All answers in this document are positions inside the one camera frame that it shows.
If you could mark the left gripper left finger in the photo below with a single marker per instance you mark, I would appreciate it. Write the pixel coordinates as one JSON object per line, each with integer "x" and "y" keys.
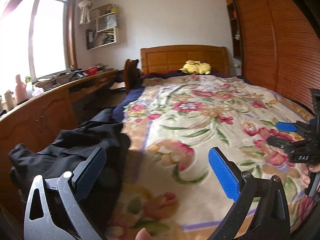
{"x": 71, "y": 187}

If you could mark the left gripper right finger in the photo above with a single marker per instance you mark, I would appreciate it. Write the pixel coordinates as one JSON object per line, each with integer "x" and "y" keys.
{"x": 271, "y": 218}

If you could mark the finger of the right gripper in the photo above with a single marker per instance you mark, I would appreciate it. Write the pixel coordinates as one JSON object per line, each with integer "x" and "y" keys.
{"x": 284, "y": 144}
{"x": 290, "y": 127}

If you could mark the black trench coat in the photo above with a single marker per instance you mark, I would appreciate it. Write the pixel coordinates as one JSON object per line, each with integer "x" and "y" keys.
{"x": 66, "y": 152}

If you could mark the person's left hand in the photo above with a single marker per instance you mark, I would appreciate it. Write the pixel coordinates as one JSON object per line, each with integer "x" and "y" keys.
{"x": 143, "y": 235}

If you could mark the wooden wardrobe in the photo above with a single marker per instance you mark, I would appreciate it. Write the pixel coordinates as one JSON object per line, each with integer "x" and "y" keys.
{"x": 279, "y": 48}

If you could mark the floral bed blanket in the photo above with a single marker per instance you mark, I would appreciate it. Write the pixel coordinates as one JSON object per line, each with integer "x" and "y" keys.
{"x": 169, "y": 187}

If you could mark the wooden desk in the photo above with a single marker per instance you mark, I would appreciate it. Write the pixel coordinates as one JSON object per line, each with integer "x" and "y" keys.
{"x": 37, "y": 122}

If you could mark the yellow plush toy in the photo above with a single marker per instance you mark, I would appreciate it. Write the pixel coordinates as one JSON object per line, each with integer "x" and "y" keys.
{"x": 196, "y": 68}

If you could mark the shiny black jacket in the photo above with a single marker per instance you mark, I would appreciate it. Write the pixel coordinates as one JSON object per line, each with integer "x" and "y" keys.
{"x": 106, "y": 115}

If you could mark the blue bed sheet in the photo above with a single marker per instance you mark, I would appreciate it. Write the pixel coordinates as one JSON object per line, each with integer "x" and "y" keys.
{"x": 178, "y": 99}

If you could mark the pink bottle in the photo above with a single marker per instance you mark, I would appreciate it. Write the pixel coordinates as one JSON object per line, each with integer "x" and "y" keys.
{"x": 20, "y": 91}

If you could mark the wooden headboard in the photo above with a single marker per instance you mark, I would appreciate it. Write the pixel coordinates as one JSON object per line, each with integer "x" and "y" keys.
{"x": 165, "y": 59}

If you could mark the red basket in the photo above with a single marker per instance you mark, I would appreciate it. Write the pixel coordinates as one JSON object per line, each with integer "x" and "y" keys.
{"x": 91, "y": 71}

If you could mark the wooden chair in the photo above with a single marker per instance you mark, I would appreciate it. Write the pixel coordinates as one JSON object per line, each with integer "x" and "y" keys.
{"x": 131, "y": 74}

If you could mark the window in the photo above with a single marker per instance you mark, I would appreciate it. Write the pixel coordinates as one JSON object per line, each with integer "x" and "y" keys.
{"x": 37, "y": 39}

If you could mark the tied white curtain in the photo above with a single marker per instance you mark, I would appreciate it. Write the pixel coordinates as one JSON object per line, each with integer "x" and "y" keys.
{"x": 85, "y": 6}

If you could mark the white wall shelf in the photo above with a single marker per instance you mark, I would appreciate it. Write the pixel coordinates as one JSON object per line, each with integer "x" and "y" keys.
{"x": 103, "y": 27}

